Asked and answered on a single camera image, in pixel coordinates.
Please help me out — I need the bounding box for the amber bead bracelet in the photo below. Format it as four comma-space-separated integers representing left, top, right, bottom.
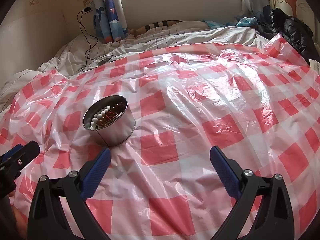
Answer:
96, 101, 126, 128

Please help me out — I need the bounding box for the white bead bracelet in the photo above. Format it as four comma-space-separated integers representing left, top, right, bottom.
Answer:
88, 105, 111, 131

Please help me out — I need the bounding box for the person's left hand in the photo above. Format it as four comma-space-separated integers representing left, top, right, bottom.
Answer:
9, 202, 27, 239

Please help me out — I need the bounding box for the round silver metal tin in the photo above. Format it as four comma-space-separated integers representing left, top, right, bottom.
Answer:
82, 95, 136, 147

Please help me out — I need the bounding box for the red white checkered plastic sheet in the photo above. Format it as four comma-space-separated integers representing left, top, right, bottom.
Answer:
1, 36, 319, 239

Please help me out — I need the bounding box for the white striped bed quilt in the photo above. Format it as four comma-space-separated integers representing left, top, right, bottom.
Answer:
1, 21, 268, 111

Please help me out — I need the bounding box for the round grey charger puck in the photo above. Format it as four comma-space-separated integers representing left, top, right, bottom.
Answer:
98, 57, 111, 66

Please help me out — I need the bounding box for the striped pillow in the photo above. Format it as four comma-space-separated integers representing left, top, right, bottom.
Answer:
128, 20, 181, 37

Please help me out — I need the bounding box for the light blue plastic bag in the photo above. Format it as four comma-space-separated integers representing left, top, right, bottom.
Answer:
204, 17, 258, 29

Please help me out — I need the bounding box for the black jacket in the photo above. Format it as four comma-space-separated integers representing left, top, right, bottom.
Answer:
256, 5, 319, 63

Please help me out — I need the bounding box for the white wardrobe with tree decal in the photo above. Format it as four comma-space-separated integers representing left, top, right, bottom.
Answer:
270, 0, 316, 33

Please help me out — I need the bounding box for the black charging cable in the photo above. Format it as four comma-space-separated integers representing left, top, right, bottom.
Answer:
76, 6, 113, 73

